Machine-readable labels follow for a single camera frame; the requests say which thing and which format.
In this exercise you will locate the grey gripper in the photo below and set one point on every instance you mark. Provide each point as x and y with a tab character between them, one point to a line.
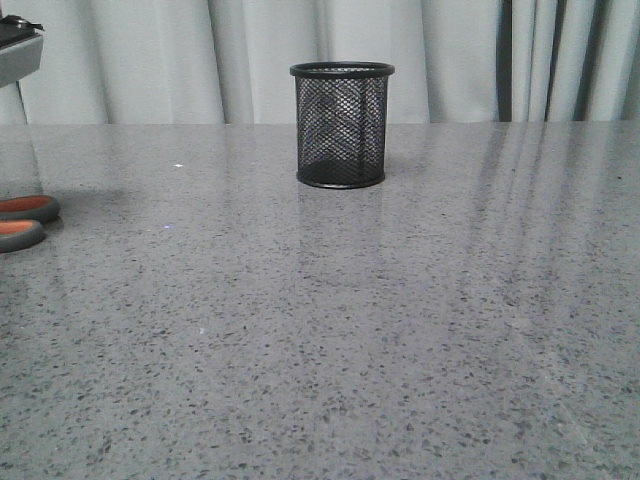
21	48

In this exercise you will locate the black mesh pen cup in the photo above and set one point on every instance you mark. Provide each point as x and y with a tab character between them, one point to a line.
341	110

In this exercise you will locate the grey curtain backdrop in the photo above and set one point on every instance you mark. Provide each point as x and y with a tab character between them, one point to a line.
149	62

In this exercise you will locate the orange and grey scissors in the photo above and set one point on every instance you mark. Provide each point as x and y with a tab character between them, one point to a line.
22	220

